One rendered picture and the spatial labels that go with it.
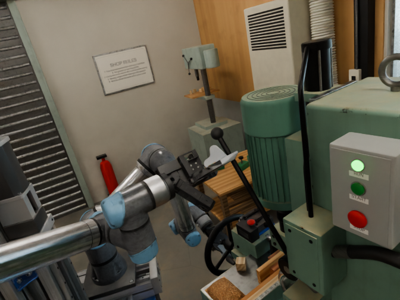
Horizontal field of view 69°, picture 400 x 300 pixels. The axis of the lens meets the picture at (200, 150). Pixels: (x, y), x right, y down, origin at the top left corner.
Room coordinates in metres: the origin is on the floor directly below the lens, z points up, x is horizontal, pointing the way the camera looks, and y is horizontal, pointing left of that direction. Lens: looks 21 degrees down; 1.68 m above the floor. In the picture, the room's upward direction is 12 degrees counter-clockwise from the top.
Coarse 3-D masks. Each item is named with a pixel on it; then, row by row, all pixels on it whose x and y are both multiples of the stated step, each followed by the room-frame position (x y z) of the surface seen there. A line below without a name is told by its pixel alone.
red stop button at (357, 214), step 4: (352, 212) 0.38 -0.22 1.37; (356, 212) 0.38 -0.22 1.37; (360, 212) 0.37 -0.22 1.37; (348, 216) 0.39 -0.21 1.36; (352, 216) 0.38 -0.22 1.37; (356, 216) 0.37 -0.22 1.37; (360, 216) 0.37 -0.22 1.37; (364, 216) 0.37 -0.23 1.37; (352, 220) 0.38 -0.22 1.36; (356, 220) 0.37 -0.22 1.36; (360, 220) 0.37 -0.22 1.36; (364, 220) 0.37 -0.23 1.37; (352, 224) 0.38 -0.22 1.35; (356, 224) 0.37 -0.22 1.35; (360, 224) 0.37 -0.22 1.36; (364, 224) 0.37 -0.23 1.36; (360, 228) 0.37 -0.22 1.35
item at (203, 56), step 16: (192, 48) 3.14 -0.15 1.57; (208, 48) 3.04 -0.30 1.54; (192, 64) 3.22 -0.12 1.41; (208, 64) 2.92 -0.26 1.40; (192, 96) 3.23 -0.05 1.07; (208, 96) 3.16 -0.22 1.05; (192, 128) 3.28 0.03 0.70; (208, 128) 3.09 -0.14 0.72; (224, 128) 3.03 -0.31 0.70; (240, 128) 3.10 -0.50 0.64; (192, 144) 3.30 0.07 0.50; (208, 144) 2.95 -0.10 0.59; (240, 144) 3.08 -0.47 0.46
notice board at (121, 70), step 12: (132, 48) 3.69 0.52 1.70; (144, 48) 3.75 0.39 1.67; (96, 60) 3.53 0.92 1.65; (108, 60) 3.58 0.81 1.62; (120, 60) 3.63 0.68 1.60; (132, 60) 3.68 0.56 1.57; (144, 60) 3.73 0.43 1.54; (108, 72) 3.56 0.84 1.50; (120, 72) 3.61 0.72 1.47; (132, 72) 3.66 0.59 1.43; (144, 72) 3.72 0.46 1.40; (108, 84) 3.54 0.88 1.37; (120, 84) 3.59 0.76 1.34; (132, 84) 3.65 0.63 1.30; (144, 84) 3.70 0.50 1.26
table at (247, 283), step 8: (232, 256) 0.93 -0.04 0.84; (240, 256) 0.90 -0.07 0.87; (248, 256) 0.85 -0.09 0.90; (264, 256) 0.84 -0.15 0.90; (248, 264) 0.81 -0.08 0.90; (256, 264) 0.81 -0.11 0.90; (224, 272) 0.80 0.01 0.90; (232, 272) 0.79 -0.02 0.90; (240, 272) 0.79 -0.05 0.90; (248, 272) 0.78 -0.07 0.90; (256, 272) 0.77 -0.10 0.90; (216, 280) 0.77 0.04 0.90; (232, 280) 0.76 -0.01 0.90; (240, 280) 0.75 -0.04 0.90; (248, 280) 0.74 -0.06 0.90; (256, 280) 0.74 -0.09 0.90; (240, 288) 0.72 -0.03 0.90; (248, 288) 0.71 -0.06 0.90; (208, 296) 0.71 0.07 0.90
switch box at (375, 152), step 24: (336, 144) 0.42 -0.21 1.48; (360, 144) 0.40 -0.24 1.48; (384, 144) 0.38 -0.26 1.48; (336, 168) 0.41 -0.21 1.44; (384, 168) 0.35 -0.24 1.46; (336, 192) 0.41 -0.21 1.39; (384, 192) 0.35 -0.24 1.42; (336, 216) 0.41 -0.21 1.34; (384, 216) 0.35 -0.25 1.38; (384, 240) 0.35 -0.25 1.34
